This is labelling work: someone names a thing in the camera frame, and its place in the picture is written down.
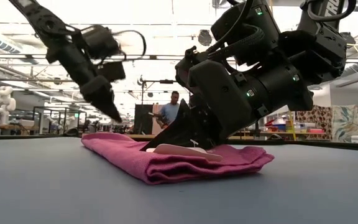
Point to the black upright panel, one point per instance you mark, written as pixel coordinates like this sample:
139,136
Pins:
143,119

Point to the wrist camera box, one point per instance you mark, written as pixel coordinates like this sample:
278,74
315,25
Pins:
112,71
183,70

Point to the yellow post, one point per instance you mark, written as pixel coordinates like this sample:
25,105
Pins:
291,124

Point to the black table frame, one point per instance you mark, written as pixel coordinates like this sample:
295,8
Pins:
26,136

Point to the pink towel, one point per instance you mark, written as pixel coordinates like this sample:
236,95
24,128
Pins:
166,168

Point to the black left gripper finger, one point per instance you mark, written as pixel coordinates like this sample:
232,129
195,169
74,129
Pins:
101,99

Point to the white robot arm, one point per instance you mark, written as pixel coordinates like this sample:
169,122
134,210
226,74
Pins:
3,102

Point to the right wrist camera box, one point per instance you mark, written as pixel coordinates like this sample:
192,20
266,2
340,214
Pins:
183,70

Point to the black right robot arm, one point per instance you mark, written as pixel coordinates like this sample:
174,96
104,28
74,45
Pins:
322,46

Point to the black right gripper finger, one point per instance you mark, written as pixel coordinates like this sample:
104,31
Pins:
211,143
176,130

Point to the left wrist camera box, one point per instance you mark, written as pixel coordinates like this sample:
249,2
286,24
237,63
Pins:
112,71

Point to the brown dotted fabric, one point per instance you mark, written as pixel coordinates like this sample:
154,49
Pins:
319,116

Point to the person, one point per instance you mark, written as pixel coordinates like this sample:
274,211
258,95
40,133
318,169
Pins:
169,113

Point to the floral patterned fabric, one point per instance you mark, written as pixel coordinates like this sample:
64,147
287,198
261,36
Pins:
350,121

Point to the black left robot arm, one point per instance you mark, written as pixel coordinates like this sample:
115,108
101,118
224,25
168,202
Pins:
42,21

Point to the pink tray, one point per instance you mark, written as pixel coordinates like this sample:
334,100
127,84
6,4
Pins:
317,131

